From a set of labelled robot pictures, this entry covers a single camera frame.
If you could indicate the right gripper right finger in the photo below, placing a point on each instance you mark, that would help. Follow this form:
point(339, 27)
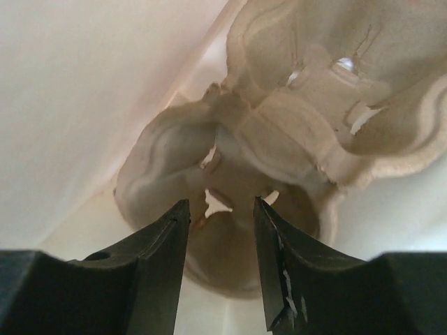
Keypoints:
point(311, 288)

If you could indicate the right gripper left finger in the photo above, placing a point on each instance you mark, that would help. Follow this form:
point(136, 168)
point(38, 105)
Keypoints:
point(130, 287)

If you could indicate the single cardboard cup carrier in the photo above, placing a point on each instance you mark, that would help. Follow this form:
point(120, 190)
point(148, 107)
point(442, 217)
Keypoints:
point(321, 98)

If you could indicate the kraft paper bag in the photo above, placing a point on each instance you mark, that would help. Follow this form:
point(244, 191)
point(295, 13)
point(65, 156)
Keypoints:
point(80, 79)

